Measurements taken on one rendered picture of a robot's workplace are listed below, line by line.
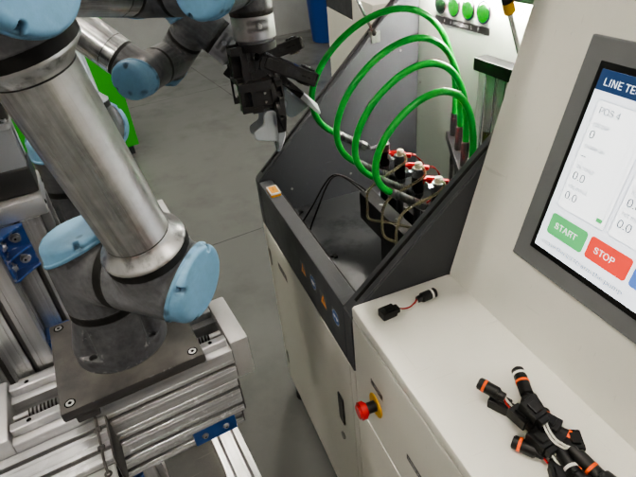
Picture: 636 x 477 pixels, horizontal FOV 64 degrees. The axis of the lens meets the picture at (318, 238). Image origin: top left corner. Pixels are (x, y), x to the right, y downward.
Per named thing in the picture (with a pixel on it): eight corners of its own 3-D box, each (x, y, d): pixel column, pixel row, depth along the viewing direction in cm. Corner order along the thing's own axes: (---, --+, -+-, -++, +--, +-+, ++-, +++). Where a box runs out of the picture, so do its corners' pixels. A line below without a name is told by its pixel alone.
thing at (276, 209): (266, 227, 160) (258, 182, 151) (279, 223, 161) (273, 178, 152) (346, 360, 111) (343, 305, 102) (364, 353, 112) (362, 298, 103)
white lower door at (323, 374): (289, 372, 199) (263, 226, 161) (294, 370, 200) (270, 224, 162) (360, 526, 148) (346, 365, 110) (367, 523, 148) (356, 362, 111)
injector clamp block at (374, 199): (361, 238, 143) (359, 191, 134) (393, 229, 145) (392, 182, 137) (426, 310, 116) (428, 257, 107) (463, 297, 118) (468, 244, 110)
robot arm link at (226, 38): (230, 25, 107) (229, 22, 100) (247, 39, 109) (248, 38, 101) (209, 53, 109) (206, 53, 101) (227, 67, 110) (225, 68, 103)
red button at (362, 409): (352, 411, 102) (351, 394, 99) (370, 403, 103) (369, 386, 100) (363, 431, 98) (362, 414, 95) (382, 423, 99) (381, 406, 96)
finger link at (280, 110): (272, 128, 98) (266, 83, 93) (280, 126, 99) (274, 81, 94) (279, 135, 94) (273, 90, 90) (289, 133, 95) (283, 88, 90)
